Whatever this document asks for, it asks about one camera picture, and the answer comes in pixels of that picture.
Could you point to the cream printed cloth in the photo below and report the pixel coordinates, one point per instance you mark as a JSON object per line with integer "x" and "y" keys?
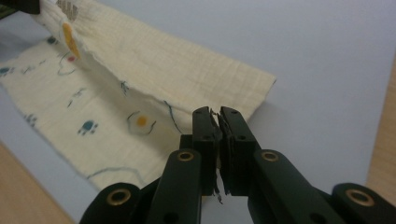
{"x": 130, "y": 68}

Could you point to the green plastic basket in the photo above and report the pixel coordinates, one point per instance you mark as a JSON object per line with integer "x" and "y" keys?
{"x": 4, "y": 13}

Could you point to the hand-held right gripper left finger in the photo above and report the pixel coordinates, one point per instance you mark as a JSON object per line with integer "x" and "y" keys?
{"x": 199, "y": 149}

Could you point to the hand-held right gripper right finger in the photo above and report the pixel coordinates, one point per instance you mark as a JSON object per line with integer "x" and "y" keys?
{"x": 246, "y": 155}

